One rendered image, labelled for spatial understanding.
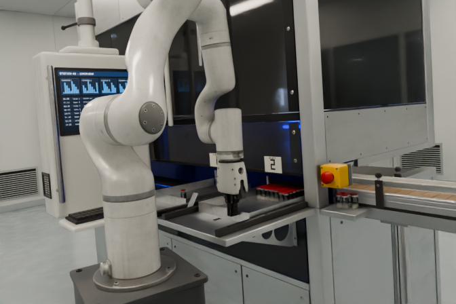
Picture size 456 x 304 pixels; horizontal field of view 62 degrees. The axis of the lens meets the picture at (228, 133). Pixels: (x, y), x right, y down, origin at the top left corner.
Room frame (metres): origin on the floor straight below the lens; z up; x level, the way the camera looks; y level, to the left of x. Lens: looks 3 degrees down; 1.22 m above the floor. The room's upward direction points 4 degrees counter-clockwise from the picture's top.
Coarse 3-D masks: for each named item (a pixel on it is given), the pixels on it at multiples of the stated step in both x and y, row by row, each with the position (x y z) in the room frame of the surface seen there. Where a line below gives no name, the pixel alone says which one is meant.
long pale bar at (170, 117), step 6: (168, 60) 1.81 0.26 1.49; (168, 66) 1.81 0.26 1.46; (168, 72) 1.81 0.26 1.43; (168, 78) 1.81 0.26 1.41; (168, 84) 1.80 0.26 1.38; (168, 90) 1.80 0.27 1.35; (168, 96) 1.80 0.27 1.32; (168, 102) 1.80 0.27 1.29; (168, 108) 1.80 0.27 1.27; (168, 114) 1.80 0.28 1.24; (168, 120) 1.81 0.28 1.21
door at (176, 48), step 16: (192, 32) 1.76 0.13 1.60; (176, 48) 1.87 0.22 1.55; (192, 48) 1.77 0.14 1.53; (176, 64) 1.87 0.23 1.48; (192, 64) 1.78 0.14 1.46; (176, 80) 1.88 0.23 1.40; (192, 80) 1.78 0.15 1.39; (176, 96) 1.89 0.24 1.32; (192, 96) 1.79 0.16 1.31; (176, 112) 1.90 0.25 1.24; (192, 112) 1.80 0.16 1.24
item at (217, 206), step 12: (252, 192) 1.51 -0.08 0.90; (204, 204) 1.31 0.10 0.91; (216, 204) 1.39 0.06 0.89; (240, 204) 1.39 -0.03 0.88; (252, 204) 1.38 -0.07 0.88; (264, 204) 1.36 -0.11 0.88; (276, 204) 1.22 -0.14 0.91; (288, 204) 1.26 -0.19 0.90; (228, 216) 1.21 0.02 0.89; (240, 216) 1.17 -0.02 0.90; (252, 216) 1.15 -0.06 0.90
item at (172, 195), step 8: (184, 184) 1.70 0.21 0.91; (192, 184) 1.73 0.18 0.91; (200, 184) 1.76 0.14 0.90; (208, 184) 1.79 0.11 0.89; (248, 184) 1.61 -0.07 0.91; (160, 192) 1.62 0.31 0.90; (168, 192) 1.65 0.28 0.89; (176, 192) 1.67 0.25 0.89; (192, 192) 1.67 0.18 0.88; (200, 192) 1.66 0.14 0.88; (208, 192) 1.65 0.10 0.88; (216, 192) 1.49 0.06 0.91; (160, 200) 1.54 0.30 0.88; (168, 200) 1.49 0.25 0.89; (176, 200) 1.44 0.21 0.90; (184, 200) 1.40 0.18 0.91
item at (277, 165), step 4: (264, 156) 1.44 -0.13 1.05; (268, 156) 1.42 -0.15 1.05; (268, 160) 1.42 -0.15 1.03; (276, 160) 1.39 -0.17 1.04; (280, 160) 1.38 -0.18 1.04; (268, 164) 1.42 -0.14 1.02; (276, 164) 1.39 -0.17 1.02; (280, 164) 1.38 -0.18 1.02; (268, 168) 1.42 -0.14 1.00; (276, 168) 1.39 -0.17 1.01; (280, 168) 1.38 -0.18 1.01; (276, 172) 1.39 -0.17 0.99; (280, 172) 1.38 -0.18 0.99
